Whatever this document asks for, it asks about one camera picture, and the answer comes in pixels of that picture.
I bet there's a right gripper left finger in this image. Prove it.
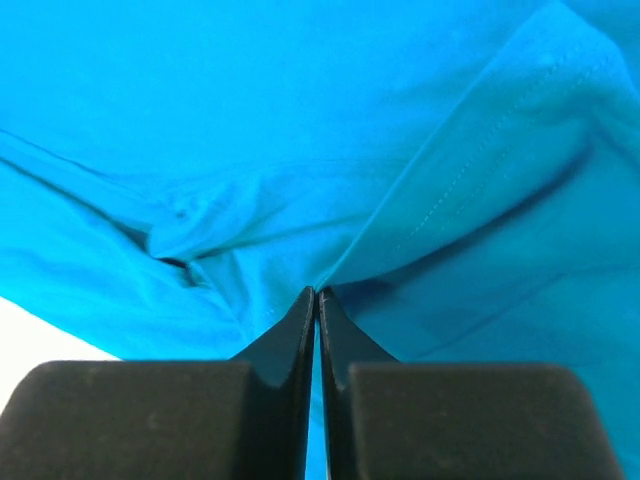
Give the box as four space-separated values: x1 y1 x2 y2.
1 287 314 479

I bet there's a blue t shirt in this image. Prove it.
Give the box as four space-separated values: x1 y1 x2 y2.
1 1 639 479

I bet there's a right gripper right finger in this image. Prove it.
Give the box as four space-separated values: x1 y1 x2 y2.
317 289 623 479

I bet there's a floral table mat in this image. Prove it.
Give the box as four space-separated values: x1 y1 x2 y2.
0 297 120 411

